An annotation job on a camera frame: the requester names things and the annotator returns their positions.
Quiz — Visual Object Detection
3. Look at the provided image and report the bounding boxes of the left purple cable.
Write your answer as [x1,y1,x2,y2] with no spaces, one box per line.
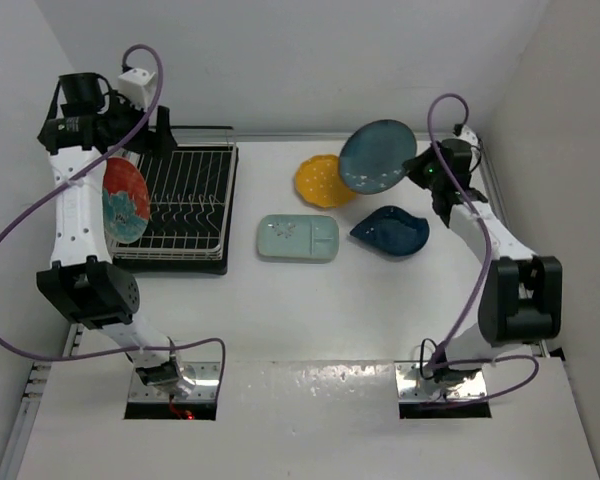
[0,44,227,401]

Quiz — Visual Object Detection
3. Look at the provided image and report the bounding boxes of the light green divided tray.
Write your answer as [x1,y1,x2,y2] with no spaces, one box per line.
[256,214,340,263]

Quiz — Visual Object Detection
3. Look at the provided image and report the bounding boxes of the red blue floral plate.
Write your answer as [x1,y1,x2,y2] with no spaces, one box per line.
[102,156,150,244]

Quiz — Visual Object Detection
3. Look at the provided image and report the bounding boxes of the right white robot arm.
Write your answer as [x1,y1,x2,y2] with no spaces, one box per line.
[403,139,563,382]

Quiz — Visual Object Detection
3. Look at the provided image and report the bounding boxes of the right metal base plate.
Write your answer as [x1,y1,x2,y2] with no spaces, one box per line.
[394,361,487,404]

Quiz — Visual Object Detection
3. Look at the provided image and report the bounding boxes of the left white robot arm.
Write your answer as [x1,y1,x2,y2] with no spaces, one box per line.
[36,68,195,398]

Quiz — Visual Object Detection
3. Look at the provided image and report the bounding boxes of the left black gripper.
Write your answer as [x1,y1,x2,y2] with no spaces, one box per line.
[97,90,177,160]

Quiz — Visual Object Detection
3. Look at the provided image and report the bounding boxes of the dark blue leaf dish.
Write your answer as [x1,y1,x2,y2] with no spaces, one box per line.
[349,205,430,257]

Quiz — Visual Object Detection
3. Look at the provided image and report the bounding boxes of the metal base plate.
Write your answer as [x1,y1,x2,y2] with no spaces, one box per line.
[394,361,487,404]
[127,361,220,404]

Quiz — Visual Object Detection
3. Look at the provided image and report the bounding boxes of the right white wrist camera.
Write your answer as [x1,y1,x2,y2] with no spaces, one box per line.
[453,124,481,148]

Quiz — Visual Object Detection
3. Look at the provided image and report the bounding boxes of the teal round plate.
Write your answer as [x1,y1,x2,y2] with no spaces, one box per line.
[338,119,417,195]

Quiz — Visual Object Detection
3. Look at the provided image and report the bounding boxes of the wire dish rack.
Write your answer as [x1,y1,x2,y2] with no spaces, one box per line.
[108,143,239,262]

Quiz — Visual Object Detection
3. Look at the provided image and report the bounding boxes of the purple cable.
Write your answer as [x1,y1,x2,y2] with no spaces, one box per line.
[0,44,227,401]
[417,93,541,407]

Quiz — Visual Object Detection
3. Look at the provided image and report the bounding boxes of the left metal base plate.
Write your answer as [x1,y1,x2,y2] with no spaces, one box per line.
[127,361,220,404]

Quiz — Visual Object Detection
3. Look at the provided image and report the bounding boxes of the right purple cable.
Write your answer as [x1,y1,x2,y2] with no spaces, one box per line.
[417,93,541,407]

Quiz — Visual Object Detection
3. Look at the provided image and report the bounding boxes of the black drip tray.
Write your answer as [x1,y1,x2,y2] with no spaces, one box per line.
[110,125,239,276]

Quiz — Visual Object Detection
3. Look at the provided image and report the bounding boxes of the yellow dotted plate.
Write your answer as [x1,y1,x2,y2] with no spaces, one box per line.
[294,154,356,209]

